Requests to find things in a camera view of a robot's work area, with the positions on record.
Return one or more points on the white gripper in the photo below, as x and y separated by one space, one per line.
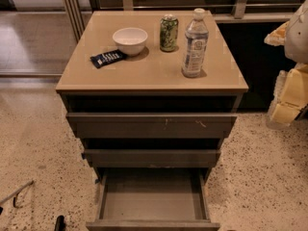
298 36

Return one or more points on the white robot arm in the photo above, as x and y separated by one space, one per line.
295 49

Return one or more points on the dark blue snack packet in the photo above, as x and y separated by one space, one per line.
107 58

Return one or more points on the green soda can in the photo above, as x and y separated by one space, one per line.
168 32

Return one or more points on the top grey drawer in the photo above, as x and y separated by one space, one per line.
150 126

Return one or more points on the black object on floor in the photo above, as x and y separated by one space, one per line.
59 225

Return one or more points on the metal railing shelf frame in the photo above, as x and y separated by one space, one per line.
179 0

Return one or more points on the grey drawer cabinet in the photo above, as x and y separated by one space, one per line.
149 83

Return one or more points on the white ceramic bowl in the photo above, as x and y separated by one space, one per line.
130 41

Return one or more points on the open bottom grey drawer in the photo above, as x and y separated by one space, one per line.
152 199

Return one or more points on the middle grey drawer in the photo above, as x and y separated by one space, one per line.
151 158

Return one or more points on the clear blue plastic bottle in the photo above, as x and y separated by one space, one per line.
196 38

